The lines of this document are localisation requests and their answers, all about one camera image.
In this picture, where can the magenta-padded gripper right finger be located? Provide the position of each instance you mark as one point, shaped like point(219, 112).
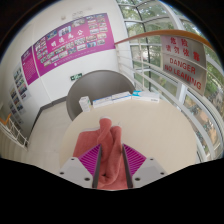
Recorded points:
point(141, 168)

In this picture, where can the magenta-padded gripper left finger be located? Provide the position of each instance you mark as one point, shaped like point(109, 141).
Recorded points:
point(80, 168)

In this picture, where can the pink towel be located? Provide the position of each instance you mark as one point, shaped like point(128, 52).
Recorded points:
point(110, 150)

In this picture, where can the small white box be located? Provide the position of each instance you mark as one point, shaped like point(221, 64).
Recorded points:
point(85, 103)

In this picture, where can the white and blue flat box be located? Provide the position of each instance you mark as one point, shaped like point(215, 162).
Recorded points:
point(102, 101)
point(121, 96)

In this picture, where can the white and cyan flat box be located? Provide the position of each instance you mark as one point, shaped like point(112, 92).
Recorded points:
point(145, 96)

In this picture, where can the white stair railing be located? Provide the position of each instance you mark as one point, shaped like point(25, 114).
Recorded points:
point(12, 130)

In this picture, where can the white railing with wooden handrail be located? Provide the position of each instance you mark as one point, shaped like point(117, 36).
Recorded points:
point(160, 86)

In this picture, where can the green exit sign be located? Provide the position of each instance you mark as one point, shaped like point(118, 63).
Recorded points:
point(76, 77)

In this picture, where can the red-lettered danger sign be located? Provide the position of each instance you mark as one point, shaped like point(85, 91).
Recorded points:
point(184, 60)

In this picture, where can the wall photo display panels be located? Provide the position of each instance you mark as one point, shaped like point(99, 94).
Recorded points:
point(18, 96)

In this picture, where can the small magenta wall poster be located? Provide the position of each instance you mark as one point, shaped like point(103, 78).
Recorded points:
point(29, 65)

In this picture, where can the large magenta wall poster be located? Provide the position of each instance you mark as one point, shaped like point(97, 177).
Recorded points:
point(75, 40)

